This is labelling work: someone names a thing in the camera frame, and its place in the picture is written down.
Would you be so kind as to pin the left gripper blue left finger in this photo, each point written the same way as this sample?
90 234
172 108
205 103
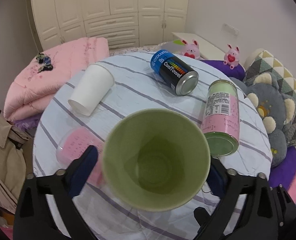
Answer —
80 169

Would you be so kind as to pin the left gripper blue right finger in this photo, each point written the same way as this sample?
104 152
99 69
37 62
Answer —
216 179

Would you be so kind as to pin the light green plastic cup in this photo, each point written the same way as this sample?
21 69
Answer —
155 160

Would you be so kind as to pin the pink translucent plastic cup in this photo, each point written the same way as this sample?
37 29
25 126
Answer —
72 146

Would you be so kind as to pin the white paper cup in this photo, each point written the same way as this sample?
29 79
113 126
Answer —
91 89

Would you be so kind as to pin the pink green labelled can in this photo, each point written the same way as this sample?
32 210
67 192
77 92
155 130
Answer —
221 123

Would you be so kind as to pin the beige jacket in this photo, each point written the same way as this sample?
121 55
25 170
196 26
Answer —
12 164

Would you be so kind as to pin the white striped tablecloth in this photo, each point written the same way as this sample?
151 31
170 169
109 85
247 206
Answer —
139 96

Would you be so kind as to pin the grey plush elephant toy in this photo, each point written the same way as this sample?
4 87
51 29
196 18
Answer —
277 110

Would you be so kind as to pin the folded pink quilt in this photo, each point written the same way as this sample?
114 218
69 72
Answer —
30 92

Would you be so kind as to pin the purple blanket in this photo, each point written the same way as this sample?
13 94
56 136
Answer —
237 72

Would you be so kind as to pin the blue black CoolTowel can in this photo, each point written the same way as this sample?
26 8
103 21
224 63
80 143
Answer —
178 75

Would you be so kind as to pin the pink bunny plush right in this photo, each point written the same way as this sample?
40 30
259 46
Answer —
232 57

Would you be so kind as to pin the pink bunny plush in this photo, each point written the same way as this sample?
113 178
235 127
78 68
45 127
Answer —
191 50
232 57

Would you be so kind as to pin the triangle pattern quilted cushion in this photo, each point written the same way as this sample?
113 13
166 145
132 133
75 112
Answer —
261 61

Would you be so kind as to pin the pink bunny plush left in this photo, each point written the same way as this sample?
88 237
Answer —
191 50

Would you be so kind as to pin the grey flower pillow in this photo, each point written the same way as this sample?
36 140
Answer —
175 46

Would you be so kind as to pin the heart pattern bed sheet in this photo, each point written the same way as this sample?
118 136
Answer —
148 49

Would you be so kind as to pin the cream white wardrobe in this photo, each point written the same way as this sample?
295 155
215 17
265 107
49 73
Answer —
124 23

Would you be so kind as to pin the white wall socket plate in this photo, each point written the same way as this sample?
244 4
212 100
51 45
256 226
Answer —
230 29

